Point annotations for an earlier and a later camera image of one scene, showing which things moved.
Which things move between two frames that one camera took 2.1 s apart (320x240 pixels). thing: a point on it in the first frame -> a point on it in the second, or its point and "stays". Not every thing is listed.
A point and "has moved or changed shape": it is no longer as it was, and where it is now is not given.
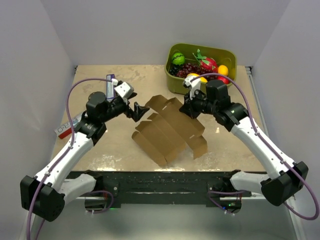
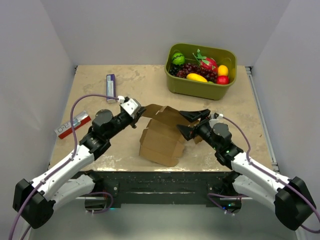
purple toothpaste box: (110, 88) stays
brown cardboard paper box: (169, 131) has moved or changed shape
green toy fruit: (178, 58) stays
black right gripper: (188, 107) -> (193, 116)
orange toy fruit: (223, 70) stays
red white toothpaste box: (65, 130) stays
